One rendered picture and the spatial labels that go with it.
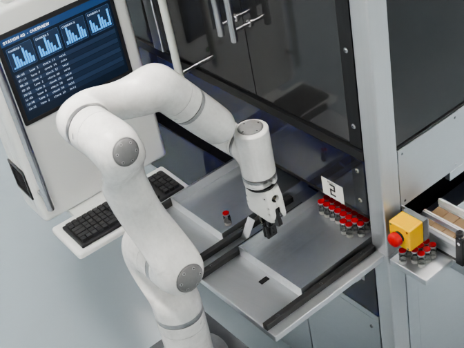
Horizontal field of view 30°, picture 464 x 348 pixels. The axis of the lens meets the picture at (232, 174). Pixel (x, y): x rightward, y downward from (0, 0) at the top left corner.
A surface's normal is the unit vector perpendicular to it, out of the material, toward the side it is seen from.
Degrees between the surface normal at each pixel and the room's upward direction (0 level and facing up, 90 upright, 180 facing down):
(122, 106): 103
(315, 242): 0
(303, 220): 0
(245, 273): 0
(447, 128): 90
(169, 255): 64
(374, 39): 90
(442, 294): 90
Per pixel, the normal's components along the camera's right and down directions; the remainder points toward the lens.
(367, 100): -0.76, 0.48
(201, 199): -0.17, -0.79
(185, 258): 0.50, -0.04
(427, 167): 0.62, 0.38
